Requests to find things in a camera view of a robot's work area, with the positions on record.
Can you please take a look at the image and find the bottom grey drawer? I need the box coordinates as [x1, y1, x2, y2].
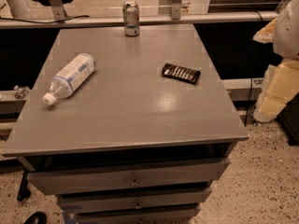
[76, 204, 200, 224]

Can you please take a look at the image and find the small clear glass object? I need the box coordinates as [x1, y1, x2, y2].
[13, 85, 30, 99]

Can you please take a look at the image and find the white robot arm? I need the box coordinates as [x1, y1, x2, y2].
[253, 0, 299, 122]

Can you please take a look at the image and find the grey drawer cabinet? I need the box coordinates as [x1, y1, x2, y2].
[1, 23, 249, 224]

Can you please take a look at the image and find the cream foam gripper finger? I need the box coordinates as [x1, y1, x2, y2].
[253, 59, 299, 122]
[253, 19, 278, 44]

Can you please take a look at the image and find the top grey drawer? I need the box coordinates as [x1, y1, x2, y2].
[28, 158, 230, 195]

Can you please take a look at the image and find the black cabinet leg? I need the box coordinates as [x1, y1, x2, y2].
[17, 169, 31, 202]

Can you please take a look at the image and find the middle grey drawer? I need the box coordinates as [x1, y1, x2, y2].
[58, 186, 211, 213]

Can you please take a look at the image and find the metal bracket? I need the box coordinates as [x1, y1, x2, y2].
[171, 0, 181, 20]
[49, 0, 67, 21]

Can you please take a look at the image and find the black cable on ledge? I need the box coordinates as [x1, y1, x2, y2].
[0, 14, 91, 24]

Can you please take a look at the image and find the grey drawer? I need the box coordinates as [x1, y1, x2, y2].
[28, 158, 230, 195]
[76, 204, 200, 224]
[58, 186, 211, 213]

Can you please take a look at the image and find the black rxbar chocolate wrapper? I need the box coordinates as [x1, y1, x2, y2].
[162, 63, 201, 84]

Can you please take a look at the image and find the green white soda can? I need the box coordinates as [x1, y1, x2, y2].
[122, 1, 140, 36]

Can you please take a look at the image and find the clear plastic bottle blue label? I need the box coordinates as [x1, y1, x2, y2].
[43, 53, 95, 105]

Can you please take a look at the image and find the metal bracket left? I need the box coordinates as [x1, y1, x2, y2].
[49, 0, 67, 21]

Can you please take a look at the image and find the white pipe top left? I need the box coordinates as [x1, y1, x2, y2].
[5, 0, 32, 19]

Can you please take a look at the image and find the black shoe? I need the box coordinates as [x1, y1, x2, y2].
[23, 211, 47, 224]

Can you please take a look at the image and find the metal bracket centre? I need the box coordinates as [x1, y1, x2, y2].
[171, 0, 181, 20]

